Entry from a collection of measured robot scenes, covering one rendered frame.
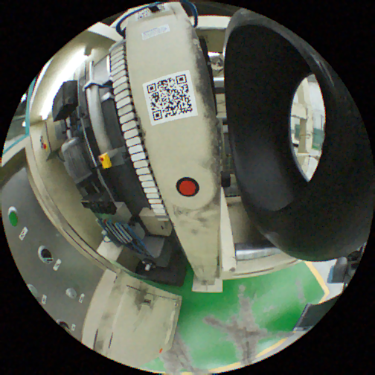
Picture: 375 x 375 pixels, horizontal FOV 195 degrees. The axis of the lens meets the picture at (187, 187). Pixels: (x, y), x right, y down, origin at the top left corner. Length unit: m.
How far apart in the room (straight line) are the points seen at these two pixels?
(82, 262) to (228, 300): 1.08
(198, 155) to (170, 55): 0.18
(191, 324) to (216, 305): 0.28
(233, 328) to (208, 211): 1.11
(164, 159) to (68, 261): 0.32
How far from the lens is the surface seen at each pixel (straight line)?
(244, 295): 1.20
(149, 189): 0.25
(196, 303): 1.17
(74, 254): 0.33
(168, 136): 0.18
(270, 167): 0.55
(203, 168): 0.19
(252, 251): 0.28
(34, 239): 0.30
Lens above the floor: 1.17
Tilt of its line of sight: 31 degrees down
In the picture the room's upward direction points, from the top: 12 degrees counter-clockwise
